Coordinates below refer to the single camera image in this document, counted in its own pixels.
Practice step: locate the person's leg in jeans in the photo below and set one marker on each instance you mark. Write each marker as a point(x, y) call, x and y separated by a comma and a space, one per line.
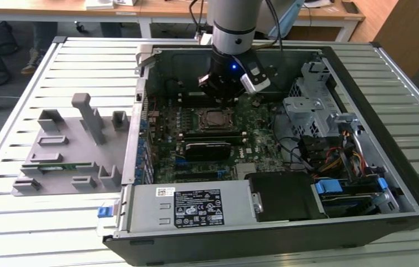
point(44, 36)

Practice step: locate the black chair caster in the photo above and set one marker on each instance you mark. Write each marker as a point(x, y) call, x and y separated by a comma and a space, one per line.
point(81, 27)

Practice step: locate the person's pale shoe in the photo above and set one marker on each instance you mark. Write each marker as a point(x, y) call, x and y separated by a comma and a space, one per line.
point(32, 62)

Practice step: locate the grey parts rack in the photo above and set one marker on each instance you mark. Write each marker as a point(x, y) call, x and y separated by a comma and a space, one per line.
point(75, 155)

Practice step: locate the black graphics card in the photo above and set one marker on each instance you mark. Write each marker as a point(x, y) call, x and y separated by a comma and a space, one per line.
point(207, 152)

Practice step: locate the wooden cabinet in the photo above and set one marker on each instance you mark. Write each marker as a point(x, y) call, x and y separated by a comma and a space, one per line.
point(409, 33)

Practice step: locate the silver chipset heatsink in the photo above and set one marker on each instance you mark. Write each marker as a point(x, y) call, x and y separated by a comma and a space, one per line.
point(246, 169)

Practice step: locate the blue carrier tab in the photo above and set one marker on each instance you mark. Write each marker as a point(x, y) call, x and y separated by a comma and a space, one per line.
point(382, 185)

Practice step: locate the black CPU socket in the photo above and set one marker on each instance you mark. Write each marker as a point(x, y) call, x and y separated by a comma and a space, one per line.
point(217, 131)

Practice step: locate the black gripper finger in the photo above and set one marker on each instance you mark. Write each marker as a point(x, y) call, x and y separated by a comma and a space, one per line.
point(209, 83)
point(237, 91)

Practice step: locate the blue disk carrier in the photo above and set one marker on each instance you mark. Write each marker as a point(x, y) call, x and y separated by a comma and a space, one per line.
point(327, 187)

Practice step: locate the white box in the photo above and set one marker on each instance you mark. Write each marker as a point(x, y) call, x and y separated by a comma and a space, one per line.
point(99, 5)

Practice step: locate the green RAM stick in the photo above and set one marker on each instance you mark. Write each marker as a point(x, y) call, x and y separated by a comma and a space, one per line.
point(69, 166)

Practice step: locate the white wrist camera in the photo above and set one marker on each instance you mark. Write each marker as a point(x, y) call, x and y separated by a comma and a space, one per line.
point(255, 83)

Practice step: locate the silver drive cage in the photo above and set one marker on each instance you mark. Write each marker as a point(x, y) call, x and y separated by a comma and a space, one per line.
point(306, 105)

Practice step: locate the black phone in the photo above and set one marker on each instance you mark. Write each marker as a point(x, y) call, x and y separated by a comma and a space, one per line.
point(351, 7)

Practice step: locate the green motherboard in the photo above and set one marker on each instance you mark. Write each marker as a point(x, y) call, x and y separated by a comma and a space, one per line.
point(259, 130)

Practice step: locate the silver power supply with label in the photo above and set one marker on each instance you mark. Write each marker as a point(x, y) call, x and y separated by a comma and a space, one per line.
point(147, 205)

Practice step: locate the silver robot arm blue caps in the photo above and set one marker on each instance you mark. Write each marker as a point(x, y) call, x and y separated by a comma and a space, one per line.
point(231, 27)

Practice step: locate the black PC case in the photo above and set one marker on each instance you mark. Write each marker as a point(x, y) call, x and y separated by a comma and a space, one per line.
point(225, 250)

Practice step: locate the blue case latch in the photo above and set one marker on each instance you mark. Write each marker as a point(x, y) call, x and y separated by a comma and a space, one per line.
point(106, 212)

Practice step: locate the white device with label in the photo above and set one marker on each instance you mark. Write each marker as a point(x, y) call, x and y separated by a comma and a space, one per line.
point(125, 2)

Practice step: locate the black RAM stick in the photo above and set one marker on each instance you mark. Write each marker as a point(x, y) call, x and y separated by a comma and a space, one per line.
point(213, 139)
point(209, 134)

